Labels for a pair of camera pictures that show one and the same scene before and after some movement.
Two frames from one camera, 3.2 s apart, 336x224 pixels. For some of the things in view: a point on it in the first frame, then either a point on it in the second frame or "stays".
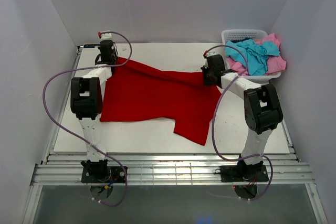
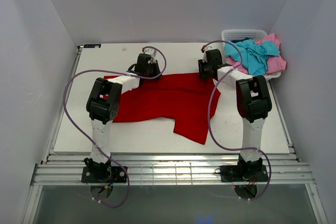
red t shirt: (134, 92) stays
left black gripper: (108, 60) → (153, 71)
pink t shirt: (275, 64) stays
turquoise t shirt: (256, 54) stays
